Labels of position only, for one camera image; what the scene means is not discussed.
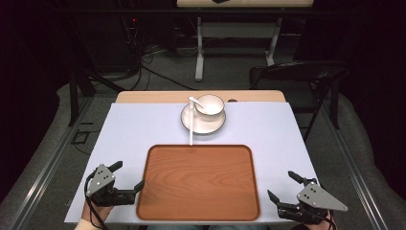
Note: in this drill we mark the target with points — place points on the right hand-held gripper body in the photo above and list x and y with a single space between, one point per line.
316 198

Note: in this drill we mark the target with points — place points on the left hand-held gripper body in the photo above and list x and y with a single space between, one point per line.
101 179

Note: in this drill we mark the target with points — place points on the brown wooden tray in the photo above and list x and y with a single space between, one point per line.
198 185

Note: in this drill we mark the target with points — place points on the white saucer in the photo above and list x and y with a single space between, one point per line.
201 126

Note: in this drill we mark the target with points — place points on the white cup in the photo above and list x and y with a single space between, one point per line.
211 107

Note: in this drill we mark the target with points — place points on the person's right hand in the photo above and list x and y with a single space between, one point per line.
319 226

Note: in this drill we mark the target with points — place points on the person's left hand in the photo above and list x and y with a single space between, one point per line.
95 211

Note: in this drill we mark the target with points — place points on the white table sheet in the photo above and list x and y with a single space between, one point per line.
127 134

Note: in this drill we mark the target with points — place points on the black metal stand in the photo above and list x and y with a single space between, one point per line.
78 86

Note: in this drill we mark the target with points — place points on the black folding chair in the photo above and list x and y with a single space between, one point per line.
300 72

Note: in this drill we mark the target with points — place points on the black equipment with red light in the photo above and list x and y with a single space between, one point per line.
132 35

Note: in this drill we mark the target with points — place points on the white metal-framed desk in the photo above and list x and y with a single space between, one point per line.
236 30

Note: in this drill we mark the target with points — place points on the grey metal floor rail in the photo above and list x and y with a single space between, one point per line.
354 172
48 172

